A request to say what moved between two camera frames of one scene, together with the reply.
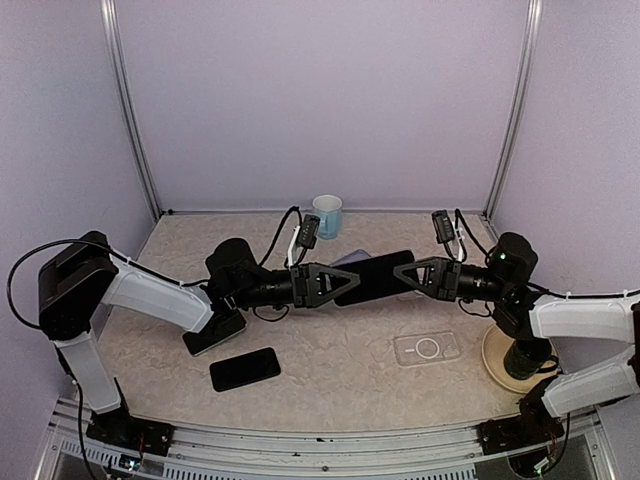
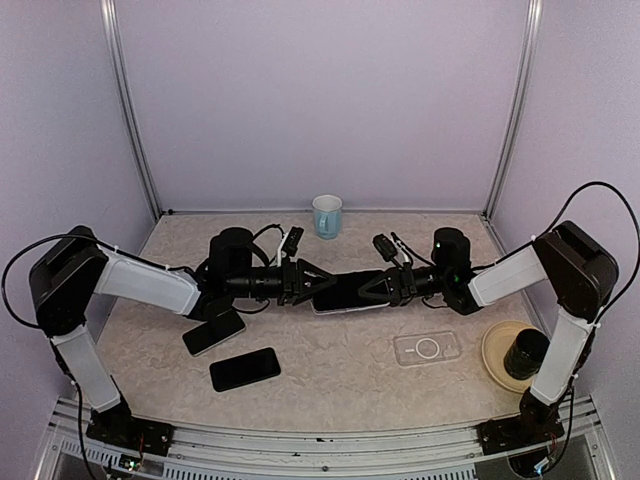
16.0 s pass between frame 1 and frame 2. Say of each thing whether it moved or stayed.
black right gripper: moved
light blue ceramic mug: stayed
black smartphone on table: stayed
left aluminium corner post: stayed
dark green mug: stayed
